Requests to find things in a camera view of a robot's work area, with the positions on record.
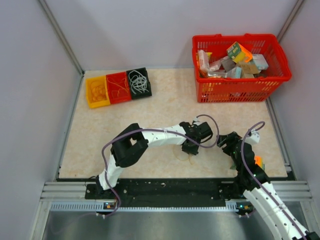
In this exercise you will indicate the yellow plastic bin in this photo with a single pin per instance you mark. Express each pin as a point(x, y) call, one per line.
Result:
point(96, 92)

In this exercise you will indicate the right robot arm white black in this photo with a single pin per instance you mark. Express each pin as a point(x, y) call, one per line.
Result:
point(254, 184)

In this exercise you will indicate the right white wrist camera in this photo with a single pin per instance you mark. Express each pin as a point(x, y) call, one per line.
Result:
point(253, 137)

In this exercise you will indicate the black plastic bin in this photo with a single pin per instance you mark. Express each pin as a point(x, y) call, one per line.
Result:
point(139, 83)

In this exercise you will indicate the pink white packet in basket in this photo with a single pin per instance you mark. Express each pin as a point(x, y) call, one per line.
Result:
point(203, 60)

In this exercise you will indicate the brown cardboard box in basket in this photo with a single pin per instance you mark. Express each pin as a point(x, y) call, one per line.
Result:
point(248, 70)

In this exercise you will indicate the red shopping basket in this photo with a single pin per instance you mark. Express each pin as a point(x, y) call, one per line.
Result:
point(226, 90)

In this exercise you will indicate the green yellow carton in basket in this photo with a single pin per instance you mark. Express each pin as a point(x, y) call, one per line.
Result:
point(238, 53)

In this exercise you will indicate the light blue box in basket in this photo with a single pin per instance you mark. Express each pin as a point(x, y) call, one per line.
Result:
point(260, 62)

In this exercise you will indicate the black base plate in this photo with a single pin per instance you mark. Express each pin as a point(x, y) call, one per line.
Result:
point(176, 192)

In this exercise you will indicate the red plastic bin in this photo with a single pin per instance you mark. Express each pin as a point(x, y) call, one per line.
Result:
point(118, 88)

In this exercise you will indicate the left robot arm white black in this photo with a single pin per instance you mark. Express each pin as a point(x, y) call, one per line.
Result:
point(128, 147)

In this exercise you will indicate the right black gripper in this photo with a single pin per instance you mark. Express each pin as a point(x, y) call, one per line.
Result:
point(230, 139)

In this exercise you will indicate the grey slotted cable duct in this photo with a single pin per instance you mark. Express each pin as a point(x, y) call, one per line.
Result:
point(230, 206)

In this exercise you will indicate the green orange carton on table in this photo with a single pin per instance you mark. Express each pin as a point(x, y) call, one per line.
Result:
point(259, 160)

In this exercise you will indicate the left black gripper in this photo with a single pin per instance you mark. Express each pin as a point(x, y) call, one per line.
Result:
point(190, 150)

